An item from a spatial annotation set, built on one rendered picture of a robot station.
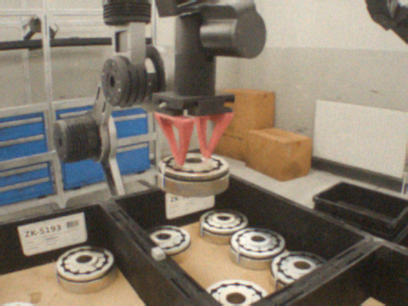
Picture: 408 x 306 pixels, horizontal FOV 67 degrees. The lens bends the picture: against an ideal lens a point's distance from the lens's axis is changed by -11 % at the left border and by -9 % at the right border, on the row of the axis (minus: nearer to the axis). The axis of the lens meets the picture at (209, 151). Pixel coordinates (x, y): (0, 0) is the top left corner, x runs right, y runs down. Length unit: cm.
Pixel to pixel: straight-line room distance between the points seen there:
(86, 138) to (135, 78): 51
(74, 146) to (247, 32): 104
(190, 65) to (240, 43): 9
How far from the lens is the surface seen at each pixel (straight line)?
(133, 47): 93
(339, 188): 180
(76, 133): 135
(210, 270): 63
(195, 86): 45
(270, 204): 70
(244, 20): 40
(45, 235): 67
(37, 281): 66
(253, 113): 381
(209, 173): 46
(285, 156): 336
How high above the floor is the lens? 119
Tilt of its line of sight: 16 degrees down
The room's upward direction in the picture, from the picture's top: straight up
